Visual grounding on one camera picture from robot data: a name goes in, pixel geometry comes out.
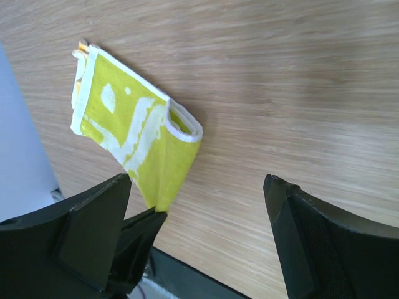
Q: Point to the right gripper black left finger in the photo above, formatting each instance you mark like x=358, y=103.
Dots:
x=66, y=249

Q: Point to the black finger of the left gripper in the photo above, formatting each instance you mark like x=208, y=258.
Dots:
x=133, y=250

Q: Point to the yellow green printed towel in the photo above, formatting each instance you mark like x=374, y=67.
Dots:
x=153, y=137

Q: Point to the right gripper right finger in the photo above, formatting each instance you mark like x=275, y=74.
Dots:
x=328, y=252

